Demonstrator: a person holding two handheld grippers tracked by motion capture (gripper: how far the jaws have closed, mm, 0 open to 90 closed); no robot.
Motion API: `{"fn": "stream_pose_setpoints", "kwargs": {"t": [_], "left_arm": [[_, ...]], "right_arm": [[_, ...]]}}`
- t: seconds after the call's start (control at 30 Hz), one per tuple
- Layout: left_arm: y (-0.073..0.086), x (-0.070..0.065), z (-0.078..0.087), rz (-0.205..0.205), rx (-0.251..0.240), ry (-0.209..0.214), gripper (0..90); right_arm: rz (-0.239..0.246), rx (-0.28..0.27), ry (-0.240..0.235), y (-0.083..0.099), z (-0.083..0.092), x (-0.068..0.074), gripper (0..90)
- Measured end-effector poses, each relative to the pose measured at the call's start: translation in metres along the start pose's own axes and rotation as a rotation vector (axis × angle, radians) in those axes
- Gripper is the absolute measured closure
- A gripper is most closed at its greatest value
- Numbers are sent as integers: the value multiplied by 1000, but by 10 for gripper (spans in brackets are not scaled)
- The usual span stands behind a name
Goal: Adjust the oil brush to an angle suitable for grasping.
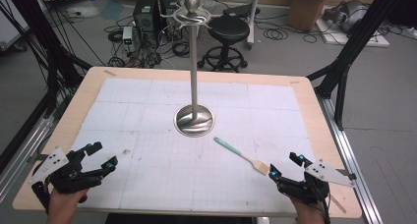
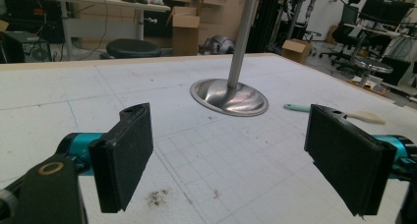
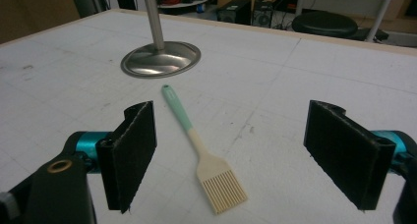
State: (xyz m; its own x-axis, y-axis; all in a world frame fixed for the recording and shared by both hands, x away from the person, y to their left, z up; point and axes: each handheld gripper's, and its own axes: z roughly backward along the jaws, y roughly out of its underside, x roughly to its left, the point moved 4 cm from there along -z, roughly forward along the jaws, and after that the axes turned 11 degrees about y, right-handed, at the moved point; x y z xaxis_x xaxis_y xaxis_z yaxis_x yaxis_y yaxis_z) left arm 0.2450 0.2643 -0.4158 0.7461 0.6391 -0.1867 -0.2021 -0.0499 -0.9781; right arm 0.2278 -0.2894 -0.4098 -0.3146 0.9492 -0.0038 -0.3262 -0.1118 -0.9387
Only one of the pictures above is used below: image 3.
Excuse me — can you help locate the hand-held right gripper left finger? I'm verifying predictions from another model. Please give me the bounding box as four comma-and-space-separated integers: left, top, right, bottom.
95, 100, 158, 215

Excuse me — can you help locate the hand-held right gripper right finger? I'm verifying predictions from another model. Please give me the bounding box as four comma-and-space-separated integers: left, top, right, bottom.
303, 99, 397, 211

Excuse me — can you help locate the teal and cream pastry brush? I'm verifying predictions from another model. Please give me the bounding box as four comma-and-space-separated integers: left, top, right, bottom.
160, 84, 249, 216

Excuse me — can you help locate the metal stand with round base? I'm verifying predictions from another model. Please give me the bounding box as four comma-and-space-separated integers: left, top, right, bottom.
120, 0, 202, 80

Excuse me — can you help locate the black round stool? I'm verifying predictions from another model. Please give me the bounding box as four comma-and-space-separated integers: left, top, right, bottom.
291, 10, 389, 42

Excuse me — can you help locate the white metal pole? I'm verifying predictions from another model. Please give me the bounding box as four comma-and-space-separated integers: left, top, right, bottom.
365, 0, 396, 43

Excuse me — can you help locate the round white table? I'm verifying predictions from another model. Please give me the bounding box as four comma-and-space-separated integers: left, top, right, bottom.
156, 0, 212, 10

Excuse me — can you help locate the black computer case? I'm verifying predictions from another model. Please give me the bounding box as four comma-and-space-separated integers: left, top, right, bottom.
215, 0, 253, 26

